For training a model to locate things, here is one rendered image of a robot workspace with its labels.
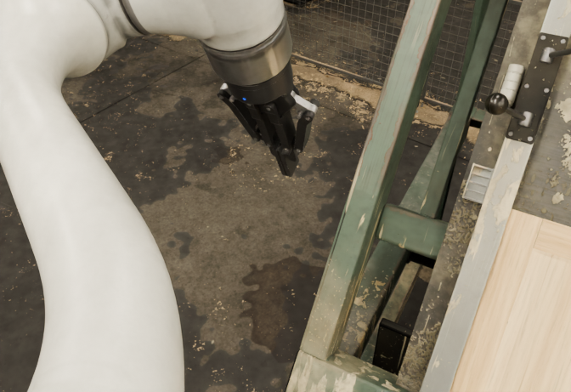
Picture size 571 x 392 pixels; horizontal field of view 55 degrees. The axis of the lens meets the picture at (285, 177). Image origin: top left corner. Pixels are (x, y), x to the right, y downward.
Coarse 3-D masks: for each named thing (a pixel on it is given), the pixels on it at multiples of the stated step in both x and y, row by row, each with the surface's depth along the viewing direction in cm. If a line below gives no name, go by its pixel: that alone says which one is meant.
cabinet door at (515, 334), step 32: (512, 224) 102; (544, 224) 100; (512, 256) 102; (544, 256) 100; (512, 288) 101; (544, 288) 100; (480, 320) 103; (512, 320) 101; (544, 320) 99; (480, 352) 103; (512, 352) 101; (544, 352) 99; (480, 384) 103; (512, 384) 101; (544, 384) 99
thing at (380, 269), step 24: (480, 120) 202; (432, 168) 179; (408, 192) 170; (384, 264) 147; (408, 264) 228; (432, 264) 165; (360, 288) 141; (384, 288) 141; (408, 288) 218; (360, 312) 135; (384, 312) 209; (360, 336) 130; (384, 336) 129; (408, 336) 125; (384, 360) 135
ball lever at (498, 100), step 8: (488, 96) 93; (496, 96) 91; (504, 96) 91; (488, 104) 92; (496, 104) 91; (504, 104) 91; (496, 112) 92; (512, 112) 95; (528, 112) 98; (520, 120) 99; (528, 120) 98
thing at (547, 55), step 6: (546, 48) 98; (552, 48) 97; (570, 48) 91; (546, 54) 97; (552, 54) 96; (558, 54) 94; (564, 54) 93; (540, 60) 98; (546, 60) 98; (552, 60) 98
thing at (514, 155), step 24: (552, 0) 99; (552, 24) 99; (504, 144) 101; (528, 144) 100; (504, 168) 101; (504, 192) 101; (480, 216) 102; (504, 216) 101; (480, 240) 102; (480, 264) 102; (456, 288) 103; (480, 288) 101; (456, 312) 103; (456, 336) 103; (432, 360) 104; (456, 360) 102; (432, 384) 104
